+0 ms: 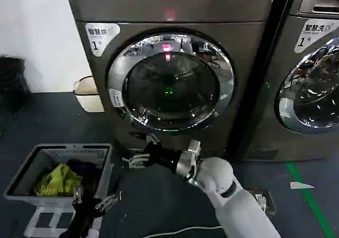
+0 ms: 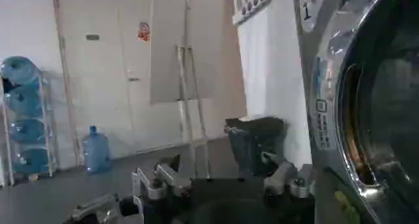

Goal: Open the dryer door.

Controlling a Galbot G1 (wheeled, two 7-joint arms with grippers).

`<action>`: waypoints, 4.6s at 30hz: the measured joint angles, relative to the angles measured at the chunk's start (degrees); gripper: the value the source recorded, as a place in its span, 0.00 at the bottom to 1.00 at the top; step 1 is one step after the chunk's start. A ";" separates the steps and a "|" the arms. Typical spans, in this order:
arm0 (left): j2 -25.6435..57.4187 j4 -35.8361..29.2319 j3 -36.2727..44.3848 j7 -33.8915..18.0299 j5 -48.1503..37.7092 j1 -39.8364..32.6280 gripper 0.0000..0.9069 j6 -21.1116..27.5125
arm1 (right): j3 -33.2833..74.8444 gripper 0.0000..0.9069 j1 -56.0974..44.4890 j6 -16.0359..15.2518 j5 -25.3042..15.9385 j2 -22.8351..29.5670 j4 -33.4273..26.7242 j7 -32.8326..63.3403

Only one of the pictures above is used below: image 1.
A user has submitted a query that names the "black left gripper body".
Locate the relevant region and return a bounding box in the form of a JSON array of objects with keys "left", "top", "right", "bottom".
[{"left": 70, "top": 201, "right": 101, "bottom": 232}]

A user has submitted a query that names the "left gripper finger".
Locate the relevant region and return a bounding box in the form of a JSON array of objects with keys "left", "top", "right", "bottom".
[
  {"left": 94, "top": 190, "right": 123, "bottom": 210},
  {"left": 72, "top": 180, "right": 84, "bottom": 205}
]

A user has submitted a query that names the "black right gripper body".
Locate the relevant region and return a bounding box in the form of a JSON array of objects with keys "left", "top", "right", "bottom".
[{"left": 144, "top": 141, "right": 183, "bottom": 173}]

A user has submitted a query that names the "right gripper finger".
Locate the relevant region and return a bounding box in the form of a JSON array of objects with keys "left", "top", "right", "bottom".
[
  {"left": 121, "top": 153, "right": 150, "bottom": 170},
  {"left": 145, "top": 132, "right": 162, "bottom": 146}
]

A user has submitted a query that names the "yellow-green garment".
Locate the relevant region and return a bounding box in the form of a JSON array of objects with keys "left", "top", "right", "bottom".
[{"left": 32, "top": 163, "right": 84, "bottom": 197}]

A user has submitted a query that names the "dark navy garment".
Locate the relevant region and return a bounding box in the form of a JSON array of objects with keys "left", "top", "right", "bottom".
[{"left": 67, "top": 158, "right": 104, "bottom": 194}]

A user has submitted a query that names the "round glass dryer door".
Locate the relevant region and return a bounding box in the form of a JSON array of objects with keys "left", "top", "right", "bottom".
[{"left": 106, "top": 28, "right": 235, "bottom": 137}]

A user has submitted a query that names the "small white door sticker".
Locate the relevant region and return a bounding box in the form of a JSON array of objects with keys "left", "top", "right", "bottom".
[{"left": 109, "top": 88, "right": 123, "bottom": 109}]

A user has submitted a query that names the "grey plastic laundry basket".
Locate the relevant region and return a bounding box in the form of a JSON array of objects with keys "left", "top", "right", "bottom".
[{"left": 3, "top": 143, "right": 114, "bottom": 205}]

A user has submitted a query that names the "white plastic bin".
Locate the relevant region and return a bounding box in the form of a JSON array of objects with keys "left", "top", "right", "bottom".
[{"left": 73, "top": 75, "right": 105, "bottom": 113}]

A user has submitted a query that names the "black floor socket box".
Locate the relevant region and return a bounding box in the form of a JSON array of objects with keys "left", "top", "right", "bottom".
[{"left": 245, "top": 187, "right": 276, "bottom": 217}]

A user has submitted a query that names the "white number label sticker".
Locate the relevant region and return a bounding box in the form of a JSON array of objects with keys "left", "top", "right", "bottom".
[{"left": 84, "top": 22, "right": 121, "bottom": 57}]

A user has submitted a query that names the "grey dryer with red light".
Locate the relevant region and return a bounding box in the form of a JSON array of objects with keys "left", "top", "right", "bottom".
[{"left": 63, "top": 0, "right": 295, "bottom": 160}]

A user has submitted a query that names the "white paper arrow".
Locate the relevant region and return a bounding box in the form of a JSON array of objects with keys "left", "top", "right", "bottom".
[{"left": 289, "top": 181, "right": 316, "bottom": 190}]

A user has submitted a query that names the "grey washer with drawer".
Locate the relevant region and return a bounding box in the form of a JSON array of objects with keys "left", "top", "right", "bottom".
[{"left": 238, "top": 0, "right": 339, "bottom": 162}]

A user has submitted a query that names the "green floor tape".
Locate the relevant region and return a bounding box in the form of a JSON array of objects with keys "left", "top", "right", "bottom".
[{"left": 285, "top": 161, "right": 339, "bottom": 238}]

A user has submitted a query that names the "round chrome washer door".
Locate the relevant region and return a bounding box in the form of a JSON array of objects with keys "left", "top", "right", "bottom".
[{"left": 274, "top": 36, "right": 339, "bottom": 135}]

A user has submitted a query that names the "white washer label sticker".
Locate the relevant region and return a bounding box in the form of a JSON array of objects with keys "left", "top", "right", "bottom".
[{"left": 293, "top": 19, "right": 339, "bottom": 54}]

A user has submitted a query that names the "white floor cable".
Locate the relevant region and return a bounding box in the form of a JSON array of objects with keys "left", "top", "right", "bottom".
[{"left": 142, "top": 223, "right": 224, "bottom": 238}]

